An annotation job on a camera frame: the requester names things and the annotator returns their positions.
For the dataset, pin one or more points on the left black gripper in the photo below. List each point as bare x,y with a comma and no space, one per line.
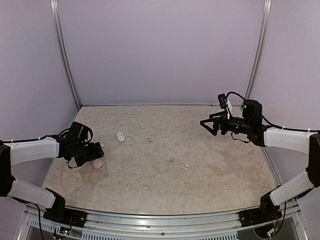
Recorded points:
93,154

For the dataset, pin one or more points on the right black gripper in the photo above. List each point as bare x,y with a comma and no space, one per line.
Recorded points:
222,121

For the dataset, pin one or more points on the pink earbud charging case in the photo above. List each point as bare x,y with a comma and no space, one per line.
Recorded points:
97,164

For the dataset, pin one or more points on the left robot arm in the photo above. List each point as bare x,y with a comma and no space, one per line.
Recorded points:
74,143

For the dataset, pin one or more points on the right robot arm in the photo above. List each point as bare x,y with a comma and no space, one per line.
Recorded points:
251,125

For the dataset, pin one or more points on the white earbud charging case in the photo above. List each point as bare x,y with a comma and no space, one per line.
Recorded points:
120,136

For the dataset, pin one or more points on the white earbud right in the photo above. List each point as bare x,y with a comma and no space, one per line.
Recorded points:
187,167

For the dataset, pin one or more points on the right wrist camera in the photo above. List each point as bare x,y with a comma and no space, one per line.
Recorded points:
225,104

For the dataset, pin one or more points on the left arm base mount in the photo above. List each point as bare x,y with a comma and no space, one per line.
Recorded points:
66,216

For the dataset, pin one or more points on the right aluminium frame post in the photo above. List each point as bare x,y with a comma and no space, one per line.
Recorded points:
260,48

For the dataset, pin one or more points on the aluminium frame post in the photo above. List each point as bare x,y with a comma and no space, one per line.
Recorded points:
260,48
54,6

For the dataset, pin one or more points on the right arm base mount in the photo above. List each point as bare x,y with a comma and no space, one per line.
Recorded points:
256,216

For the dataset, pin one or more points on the front aluminium rail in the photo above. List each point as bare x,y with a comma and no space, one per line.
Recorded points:
99,225

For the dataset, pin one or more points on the left aluminium frame post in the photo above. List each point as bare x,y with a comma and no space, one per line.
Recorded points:
54,6

